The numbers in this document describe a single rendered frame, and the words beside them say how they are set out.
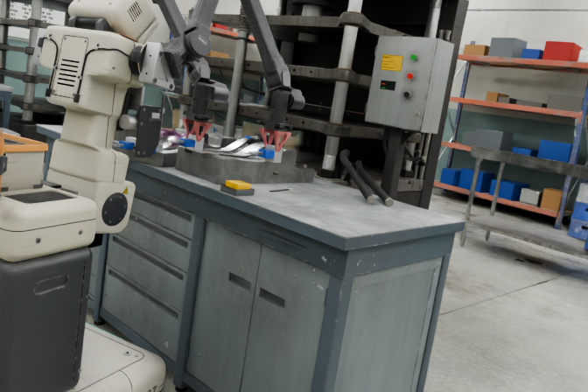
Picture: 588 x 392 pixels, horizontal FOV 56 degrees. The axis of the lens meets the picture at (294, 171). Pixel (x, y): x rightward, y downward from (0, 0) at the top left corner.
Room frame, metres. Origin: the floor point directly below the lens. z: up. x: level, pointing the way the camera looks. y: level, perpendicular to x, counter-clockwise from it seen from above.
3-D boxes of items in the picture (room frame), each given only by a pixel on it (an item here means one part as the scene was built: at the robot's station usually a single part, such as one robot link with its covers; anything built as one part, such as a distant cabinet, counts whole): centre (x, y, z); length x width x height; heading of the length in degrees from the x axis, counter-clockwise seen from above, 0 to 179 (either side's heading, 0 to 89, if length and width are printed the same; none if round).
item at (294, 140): (3.12, 0.05, 0.87); 0.50 x 0.27 x 0.17; 138
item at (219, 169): (2.16, 0.18, 0.87); 0.50 x 0.26 x 0.14; 138
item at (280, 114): (1.92, 0.09, 1.06); 0.10 x 0.07 x 0.07; 48
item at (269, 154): (1.89, 0.11, 0.93); 0.13 x 0.05 x 0.05; 138
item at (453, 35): (3.56, -0.28, 0.90); 1.31 x 0.16 x 1.80; 48
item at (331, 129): (3.20, 0.02, 0.96); 1.29 x 0.83 x 0.18; 48
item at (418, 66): (2.54, -0.44, 0.74); 0.31 x 0.22 x 1.47; 48
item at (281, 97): (1.93, 0.08, 1.12); 0.07 x 0.06 x 0.07; 138
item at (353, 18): (3.20, 0.02, 1.45); 1.29 x 0.82 x 0.19; 48
